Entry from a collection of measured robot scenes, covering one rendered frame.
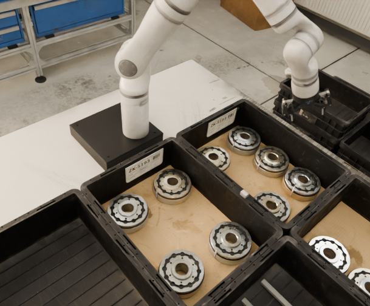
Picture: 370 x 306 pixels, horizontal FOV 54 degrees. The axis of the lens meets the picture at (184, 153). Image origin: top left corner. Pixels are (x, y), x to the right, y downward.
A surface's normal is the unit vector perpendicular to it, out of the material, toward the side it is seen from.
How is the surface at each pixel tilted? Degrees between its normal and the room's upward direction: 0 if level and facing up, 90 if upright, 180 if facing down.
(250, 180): 0
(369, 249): 0
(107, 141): 1
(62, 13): 90
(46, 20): 90
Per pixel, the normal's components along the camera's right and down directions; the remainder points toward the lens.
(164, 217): 0.09, -0.69
